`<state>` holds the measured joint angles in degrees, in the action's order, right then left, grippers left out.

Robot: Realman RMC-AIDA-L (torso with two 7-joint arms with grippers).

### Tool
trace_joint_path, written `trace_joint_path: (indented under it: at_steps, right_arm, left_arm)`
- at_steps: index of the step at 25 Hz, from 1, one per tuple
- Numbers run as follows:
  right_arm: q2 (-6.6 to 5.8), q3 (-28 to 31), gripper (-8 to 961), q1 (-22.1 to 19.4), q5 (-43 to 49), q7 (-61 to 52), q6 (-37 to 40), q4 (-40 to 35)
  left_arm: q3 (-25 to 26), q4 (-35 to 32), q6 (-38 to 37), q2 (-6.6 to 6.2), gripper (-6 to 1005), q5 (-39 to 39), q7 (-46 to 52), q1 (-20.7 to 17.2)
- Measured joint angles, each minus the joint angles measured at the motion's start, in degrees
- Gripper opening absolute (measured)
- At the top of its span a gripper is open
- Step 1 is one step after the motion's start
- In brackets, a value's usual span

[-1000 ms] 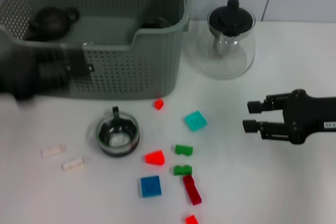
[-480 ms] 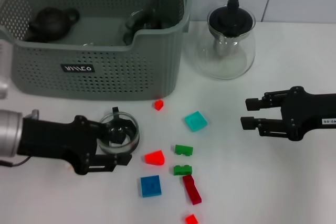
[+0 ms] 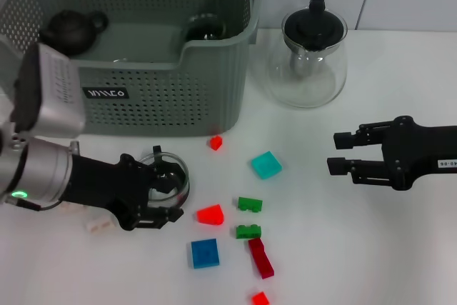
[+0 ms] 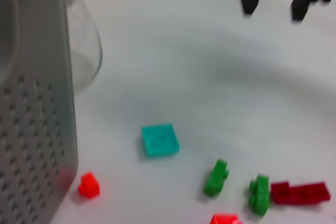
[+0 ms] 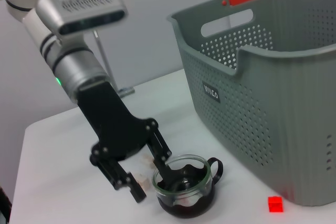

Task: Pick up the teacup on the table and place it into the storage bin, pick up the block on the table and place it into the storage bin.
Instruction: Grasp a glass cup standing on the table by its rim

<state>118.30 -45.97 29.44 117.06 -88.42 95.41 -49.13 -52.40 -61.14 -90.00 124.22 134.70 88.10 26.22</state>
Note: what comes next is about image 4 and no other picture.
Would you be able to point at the grey-green perforated storage bin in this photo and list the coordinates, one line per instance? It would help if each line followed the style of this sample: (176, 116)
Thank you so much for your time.
(34, 103)

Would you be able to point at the teal square flat brick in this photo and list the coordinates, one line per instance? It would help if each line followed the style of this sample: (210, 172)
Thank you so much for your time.
(160, 141)

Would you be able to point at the green toy brick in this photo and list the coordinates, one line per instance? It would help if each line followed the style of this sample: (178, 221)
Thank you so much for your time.
(215, 178)
(260, 195)

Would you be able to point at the dark red long brick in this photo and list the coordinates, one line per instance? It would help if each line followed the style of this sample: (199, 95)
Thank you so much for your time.
(299, 193)

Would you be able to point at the clear glass teapot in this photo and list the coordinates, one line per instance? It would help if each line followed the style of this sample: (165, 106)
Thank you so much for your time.
(86, 51)

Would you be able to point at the orange-red sloped brick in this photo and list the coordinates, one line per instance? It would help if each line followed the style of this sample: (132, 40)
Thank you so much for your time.
(225, 219)

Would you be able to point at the small red cube brick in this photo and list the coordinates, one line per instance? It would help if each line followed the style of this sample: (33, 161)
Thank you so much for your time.
(89, 184)

